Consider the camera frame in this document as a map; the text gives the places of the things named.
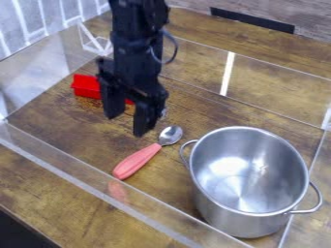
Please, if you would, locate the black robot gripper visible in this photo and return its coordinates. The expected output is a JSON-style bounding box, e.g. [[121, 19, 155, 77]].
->
[[98, 31, 169, 137]]

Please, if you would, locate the pink handled metal spoon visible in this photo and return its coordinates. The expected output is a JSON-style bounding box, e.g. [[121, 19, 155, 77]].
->
[[113, 125, 185, 180]]

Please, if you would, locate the stainless steel pot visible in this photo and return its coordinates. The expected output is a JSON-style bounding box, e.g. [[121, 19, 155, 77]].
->
[[181, 126, 324, 238]]

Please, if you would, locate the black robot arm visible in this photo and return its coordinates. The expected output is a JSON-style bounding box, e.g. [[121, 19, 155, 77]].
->
[[98, 0, 169, 137]]

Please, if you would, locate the red plastic block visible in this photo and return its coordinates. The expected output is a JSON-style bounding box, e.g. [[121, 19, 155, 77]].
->
[[70, 73, 137, 106]]

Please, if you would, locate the clear acrylic barrier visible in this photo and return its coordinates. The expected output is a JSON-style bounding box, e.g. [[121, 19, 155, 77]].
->
[[0, 18, 331, 248]]

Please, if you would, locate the black cable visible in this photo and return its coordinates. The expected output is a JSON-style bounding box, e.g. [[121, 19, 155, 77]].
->
[[147, 27, 181, 66]]

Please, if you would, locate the black strip on wall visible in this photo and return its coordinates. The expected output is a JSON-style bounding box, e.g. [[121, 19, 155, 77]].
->
[[210, 7, 296, 34]]

